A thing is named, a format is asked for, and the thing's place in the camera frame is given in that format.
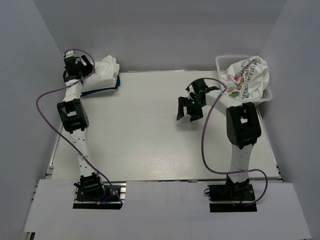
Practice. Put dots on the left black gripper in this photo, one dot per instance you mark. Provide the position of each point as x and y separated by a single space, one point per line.
88 68

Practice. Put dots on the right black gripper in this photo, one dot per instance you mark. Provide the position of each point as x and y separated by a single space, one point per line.
184 101

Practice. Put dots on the plain white t shirt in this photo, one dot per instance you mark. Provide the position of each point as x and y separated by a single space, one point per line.
105 76

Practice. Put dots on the white printed t shirt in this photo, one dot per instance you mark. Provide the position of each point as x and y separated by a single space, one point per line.
247 80

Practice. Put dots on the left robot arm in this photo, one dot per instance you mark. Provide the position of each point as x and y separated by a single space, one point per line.
75 121

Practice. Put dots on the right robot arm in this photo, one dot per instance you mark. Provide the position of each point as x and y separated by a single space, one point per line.
242 126

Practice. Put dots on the white plastic basket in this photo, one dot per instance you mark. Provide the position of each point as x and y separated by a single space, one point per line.
265 97

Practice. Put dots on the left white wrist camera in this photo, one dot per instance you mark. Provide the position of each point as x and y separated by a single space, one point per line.
68 54

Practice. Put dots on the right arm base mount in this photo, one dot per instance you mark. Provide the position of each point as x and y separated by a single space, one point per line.
221 201

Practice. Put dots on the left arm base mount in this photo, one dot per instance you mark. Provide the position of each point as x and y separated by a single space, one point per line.
109 200

